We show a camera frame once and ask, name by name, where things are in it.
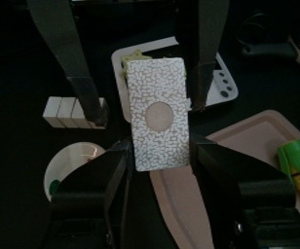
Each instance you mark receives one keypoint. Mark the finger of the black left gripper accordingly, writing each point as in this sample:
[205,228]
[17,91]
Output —
[206,39]
[66,45]

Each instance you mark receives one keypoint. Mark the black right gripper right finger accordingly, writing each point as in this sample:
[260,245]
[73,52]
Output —
[240,181]

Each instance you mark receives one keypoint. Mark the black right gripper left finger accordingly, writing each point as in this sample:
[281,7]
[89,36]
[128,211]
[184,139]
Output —
[85,194]

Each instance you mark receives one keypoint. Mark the white speckled rice block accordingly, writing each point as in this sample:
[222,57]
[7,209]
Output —
[160,90]

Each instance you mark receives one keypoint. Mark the white round plate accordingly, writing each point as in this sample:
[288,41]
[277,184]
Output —
[73,162]

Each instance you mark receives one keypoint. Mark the black toy pan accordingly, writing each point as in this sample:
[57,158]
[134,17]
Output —
[265,48]

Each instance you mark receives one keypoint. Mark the white board with black dots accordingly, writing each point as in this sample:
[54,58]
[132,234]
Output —
[222,82]

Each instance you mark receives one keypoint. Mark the pink tray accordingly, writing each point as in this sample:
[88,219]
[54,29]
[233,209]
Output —
[252,136]

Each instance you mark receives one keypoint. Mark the yellow-green star toy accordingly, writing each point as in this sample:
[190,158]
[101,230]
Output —
[133,58]

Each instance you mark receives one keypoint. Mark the white sliced wooden block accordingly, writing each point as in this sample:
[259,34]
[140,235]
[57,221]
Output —
[63,112]

